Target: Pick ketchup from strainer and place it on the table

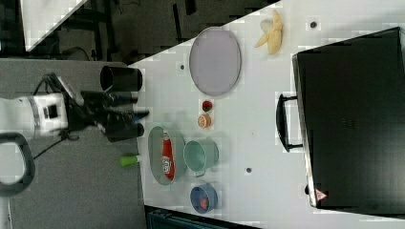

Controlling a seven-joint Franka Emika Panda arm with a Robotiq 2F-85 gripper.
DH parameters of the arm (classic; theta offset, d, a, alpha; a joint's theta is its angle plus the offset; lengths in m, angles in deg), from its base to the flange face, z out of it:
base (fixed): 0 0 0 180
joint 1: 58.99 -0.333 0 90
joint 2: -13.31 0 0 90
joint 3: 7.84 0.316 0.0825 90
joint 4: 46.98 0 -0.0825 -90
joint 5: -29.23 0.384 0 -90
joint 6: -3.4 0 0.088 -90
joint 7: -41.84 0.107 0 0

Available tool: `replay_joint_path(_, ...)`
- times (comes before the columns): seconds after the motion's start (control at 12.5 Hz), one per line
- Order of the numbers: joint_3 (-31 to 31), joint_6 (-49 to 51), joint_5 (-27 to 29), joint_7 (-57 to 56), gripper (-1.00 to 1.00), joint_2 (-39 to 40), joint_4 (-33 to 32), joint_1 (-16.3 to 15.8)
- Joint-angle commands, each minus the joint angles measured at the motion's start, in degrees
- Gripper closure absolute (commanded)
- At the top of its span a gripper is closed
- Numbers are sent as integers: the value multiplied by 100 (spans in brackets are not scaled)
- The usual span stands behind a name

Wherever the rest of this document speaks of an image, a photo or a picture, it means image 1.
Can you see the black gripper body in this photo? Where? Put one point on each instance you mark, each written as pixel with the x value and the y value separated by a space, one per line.
pixel 89 109

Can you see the red toy fruit in bowl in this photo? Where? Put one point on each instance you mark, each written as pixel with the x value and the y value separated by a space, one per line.
pixel 204 203

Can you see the black cylinder cup far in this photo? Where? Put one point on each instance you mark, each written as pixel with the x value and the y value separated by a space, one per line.
pixel 119 79

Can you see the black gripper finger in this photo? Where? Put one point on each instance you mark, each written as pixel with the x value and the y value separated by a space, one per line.
pixel 122 98
pixel 127 117

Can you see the black toaster oven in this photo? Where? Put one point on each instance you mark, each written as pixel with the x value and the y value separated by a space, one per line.
pixel 351 106

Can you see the dark blue crate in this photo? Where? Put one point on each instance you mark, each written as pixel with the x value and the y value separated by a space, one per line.
pixel 158 218

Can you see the blue bowl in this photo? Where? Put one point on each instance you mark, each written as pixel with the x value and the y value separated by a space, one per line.
pixel 203 191

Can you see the red strawberry toy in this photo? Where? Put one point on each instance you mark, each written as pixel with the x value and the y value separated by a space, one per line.
pixel 207 106

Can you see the orange slice toy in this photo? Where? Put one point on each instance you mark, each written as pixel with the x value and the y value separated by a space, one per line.
pixel 204 121

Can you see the green knob post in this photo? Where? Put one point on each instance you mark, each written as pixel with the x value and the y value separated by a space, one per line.
pixel 129 160

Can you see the black cylinder post near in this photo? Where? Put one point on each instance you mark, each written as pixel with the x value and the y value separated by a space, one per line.
pixel 122 132

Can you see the grey round plate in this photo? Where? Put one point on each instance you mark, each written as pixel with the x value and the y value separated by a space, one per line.
pixel 215 61

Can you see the peeled banana toy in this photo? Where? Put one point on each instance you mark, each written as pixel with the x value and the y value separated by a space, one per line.
pixel 273 33

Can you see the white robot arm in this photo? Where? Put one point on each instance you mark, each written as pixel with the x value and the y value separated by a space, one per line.
pixel 52 175

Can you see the red ketchup bottle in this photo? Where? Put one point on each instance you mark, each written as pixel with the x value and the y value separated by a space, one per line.
pixel 167 161

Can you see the green oval strainer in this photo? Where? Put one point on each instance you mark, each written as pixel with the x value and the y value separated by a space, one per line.
pixel 155 141

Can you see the green mug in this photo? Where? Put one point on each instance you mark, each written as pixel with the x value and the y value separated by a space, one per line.
pixel 200 155

